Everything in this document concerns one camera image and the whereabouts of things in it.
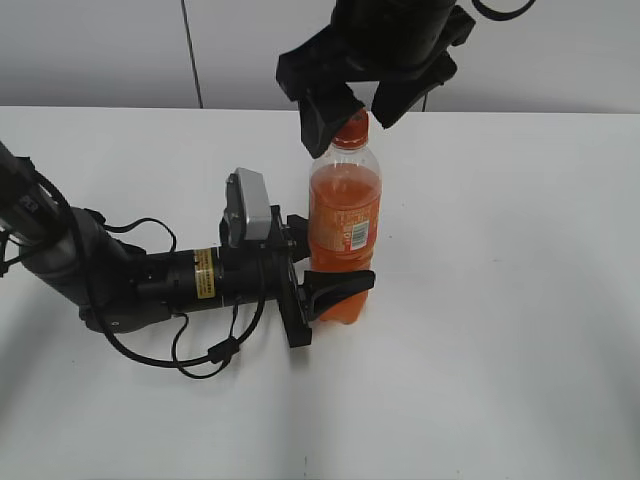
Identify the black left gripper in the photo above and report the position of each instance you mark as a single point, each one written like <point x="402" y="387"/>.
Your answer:
<point x="259" y="271"/>

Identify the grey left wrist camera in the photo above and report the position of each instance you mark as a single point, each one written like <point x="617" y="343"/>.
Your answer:
<point x="247" y="215"/>

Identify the orange bottle cap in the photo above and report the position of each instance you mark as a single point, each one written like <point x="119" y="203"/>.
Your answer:
<point x="355" y="132"/>

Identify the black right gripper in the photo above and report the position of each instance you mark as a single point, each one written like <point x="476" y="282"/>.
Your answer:
<point x="401" y="44"/>

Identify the orange soda plastic bottle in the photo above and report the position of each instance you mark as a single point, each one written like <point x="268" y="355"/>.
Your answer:
<point x="345" y="188"/>

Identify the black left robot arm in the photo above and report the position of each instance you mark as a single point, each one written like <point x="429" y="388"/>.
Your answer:
<point x="124" y="288"/>

